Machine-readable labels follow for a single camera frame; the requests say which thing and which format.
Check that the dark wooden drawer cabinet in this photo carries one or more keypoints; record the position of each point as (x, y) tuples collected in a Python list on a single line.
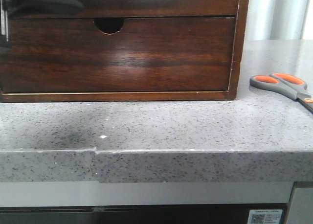
[(112, 25)]

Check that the wooden drawer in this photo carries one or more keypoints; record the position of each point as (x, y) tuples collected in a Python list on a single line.
[(147, 54), (157, 8)]

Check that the grey pleated curtain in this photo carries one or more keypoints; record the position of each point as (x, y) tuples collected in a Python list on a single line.
[(279, 20)]

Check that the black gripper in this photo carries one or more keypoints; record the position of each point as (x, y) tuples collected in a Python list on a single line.
[(13, 8)]

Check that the grey orange scissors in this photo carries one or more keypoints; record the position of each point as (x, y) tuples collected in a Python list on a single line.
[(285, 84)]

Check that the black appliance under counter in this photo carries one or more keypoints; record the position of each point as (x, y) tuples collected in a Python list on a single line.
[(136, 214)]

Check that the white QR code sticker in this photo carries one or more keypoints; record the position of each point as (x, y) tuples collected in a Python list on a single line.
[(265, 216)]

